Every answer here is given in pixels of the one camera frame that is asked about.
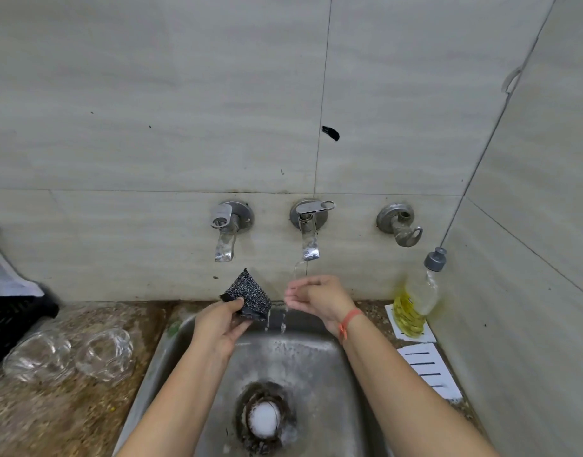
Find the person's left hand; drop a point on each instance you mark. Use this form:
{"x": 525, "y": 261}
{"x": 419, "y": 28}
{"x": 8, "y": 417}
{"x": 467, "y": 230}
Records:
{"x": 220, "y": 328}

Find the black tape piece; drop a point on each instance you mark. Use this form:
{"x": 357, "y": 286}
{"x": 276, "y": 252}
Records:
{"x": 331, "y": 133}

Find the chrome wall tap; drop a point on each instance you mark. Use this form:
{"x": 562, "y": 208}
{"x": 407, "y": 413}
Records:
{"x": 308, "y": 218}
{"x": 229, "y": 218}

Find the person's right hand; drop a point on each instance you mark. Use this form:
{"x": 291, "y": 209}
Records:
{"x": 322, "y": 299}

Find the grey wall valve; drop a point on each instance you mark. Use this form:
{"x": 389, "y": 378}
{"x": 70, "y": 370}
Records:
{"x": 396, "y": 218}

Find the black dish rack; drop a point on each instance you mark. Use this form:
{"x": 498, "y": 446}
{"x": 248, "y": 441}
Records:
{"x": 13, "y": 323}

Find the stainless steel sink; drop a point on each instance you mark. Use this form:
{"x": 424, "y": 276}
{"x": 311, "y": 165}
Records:
{"x": 320, "y": 366}

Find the clear glass cup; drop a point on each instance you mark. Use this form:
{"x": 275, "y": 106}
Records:
{"x": 104, "y": 354}
{"x": 39, "y": 356}

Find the person's right forearm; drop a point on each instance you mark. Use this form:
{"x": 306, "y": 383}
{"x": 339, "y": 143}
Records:
{"x": 405, "y": 399}

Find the person's left forearm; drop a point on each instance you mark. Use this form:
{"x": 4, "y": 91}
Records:
{"x": 177, "y": 404}

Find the metal sink drain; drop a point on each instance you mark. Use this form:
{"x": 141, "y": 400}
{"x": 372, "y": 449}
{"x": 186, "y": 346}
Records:
{"x": 265, "y": 418}

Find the white drip tray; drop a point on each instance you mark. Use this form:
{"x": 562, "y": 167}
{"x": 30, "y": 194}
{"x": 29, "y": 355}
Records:
{"x": 5, "y": 280}

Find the yellow dish soap bottle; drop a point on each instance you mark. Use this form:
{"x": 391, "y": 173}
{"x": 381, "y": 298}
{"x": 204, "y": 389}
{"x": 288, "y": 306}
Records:
{"x": 412, "y": 309}

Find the orange wrist thread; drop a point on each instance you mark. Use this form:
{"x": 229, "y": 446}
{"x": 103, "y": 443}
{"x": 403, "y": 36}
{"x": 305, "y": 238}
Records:
{"x": 349, "y": 323}

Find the dark speckled sponge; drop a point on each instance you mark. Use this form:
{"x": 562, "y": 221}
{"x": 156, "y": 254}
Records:
{"x": 248, "y": 292}

